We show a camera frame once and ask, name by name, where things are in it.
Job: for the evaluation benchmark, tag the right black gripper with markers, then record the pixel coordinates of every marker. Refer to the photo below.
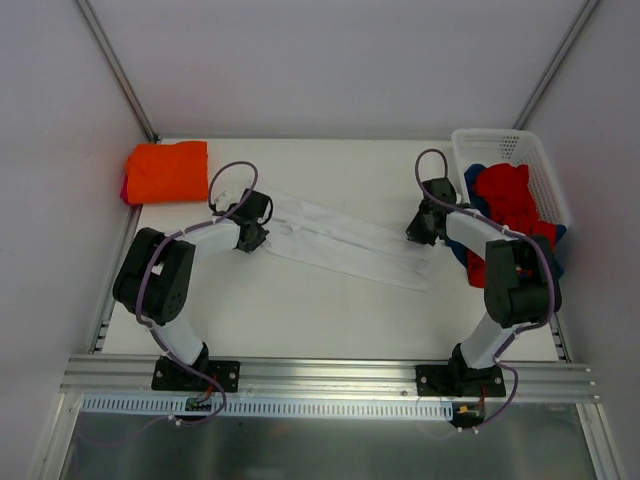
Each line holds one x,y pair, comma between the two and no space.
417,229

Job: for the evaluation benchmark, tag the left aluminium frame post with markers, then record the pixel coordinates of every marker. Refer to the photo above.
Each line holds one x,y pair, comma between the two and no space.
100,37

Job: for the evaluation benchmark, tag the folded orange t shirt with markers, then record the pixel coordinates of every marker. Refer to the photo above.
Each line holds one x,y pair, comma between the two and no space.
168,173

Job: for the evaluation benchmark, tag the red t shirt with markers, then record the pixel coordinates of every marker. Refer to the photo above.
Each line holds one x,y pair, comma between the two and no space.
515,200

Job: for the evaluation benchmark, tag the rear aluminium frame bar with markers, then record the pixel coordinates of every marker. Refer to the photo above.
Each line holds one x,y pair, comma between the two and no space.
366,137

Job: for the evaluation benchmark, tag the white plastic laundry basket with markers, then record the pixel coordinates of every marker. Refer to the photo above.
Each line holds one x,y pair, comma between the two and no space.
489,147

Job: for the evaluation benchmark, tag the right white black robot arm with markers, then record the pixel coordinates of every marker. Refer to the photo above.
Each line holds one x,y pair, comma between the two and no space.
520,290

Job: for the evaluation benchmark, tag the aluminium mounting rail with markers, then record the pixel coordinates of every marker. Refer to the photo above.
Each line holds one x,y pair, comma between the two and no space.
535,382

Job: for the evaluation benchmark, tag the right aluminium frame post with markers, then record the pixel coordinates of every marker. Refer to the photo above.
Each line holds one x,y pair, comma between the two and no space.
575,30

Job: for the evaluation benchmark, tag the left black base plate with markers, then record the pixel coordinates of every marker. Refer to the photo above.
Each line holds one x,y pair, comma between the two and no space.
169,376

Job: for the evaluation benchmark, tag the folded pink t shirt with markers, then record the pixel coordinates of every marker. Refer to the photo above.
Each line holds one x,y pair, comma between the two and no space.
124,194

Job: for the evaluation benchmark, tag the blue t shirt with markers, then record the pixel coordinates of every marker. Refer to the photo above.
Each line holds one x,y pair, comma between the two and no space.
475,175

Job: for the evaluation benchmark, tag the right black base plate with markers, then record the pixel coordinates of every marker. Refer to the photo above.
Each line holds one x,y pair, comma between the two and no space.
444,380

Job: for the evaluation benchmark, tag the white slotted cable duct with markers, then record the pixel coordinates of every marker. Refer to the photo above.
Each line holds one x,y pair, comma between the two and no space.
264,407

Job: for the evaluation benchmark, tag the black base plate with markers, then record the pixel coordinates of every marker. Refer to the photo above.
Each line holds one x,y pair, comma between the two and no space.
169,376
444,380

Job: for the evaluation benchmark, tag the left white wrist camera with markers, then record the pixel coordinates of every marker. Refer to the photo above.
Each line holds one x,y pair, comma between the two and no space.
225,200

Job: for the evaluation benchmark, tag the aluminium frame post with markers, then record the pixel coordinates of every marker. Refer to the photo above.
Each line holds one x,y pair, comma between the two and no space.
100,37
575,30

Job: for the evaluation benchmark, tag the white t shirt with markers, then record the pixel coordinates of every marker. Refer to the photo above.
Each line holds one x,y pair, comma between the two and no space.
328,239

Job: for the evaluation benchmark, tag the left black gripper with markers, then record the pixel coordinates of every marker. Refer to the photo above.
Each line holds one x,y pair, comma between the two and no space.
255,238

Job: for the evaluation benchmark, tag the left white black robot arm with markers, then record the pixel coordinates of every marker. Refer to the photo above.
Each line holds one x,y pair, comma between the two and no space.
153,284

